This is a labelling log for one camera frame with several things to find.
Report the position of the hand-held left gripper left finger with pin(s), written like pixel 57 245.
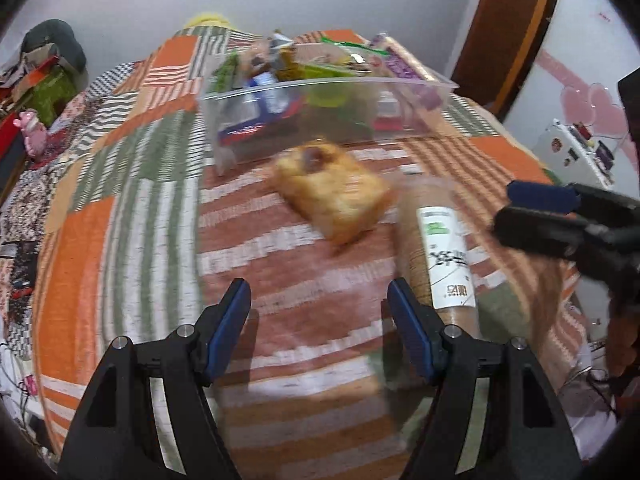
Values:
pixel 232 320

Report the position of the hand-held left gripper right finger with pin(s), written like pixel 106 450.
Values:
pixel 410 320

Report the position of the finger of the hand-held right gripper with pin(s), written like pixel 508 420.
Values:
pixel 540 235
pixel 542 196

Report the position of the brown biscuit sleeve white label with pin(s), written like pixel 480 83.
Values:
pixel 440 250

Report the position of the fried snack clear packet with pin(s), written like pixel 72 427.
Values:
pixel 332 192

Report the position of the purple label cracker packet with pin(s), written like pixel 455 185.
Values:
pixel 400 67

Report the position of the clear plastic storage container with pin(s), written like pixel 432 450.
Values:
pixel 345 130

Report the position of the blue white snack bag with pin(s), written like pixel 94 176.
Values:
pixel 252 115

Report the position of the green snack packet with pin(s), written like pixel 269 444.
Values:
pixel 330 97

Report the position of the person's right hand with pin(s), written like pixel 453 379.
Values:
pixel 622 337

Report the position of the white appliance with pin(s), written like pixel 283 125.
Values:
pixel 580 157

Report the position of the striped patchwork blanket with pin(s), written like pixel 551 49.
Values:
pixel 150 220

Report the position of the white wardrobe door pink hearts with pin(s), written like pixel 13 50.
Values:
pixel 585 60

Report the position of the brown wooden door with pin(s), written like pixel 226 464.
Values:
pixel 505 35

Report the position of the patterned patchwork quilt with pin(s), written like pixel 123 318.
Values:
pixel 20 220

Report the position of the pink rabbit toy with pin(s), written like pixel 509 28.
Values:
pixel 31 132

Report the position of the green box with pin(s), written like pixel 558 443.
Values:
pixel 50 92

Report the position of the yellow cushion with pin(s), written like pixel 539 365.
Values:
pixel 207 20

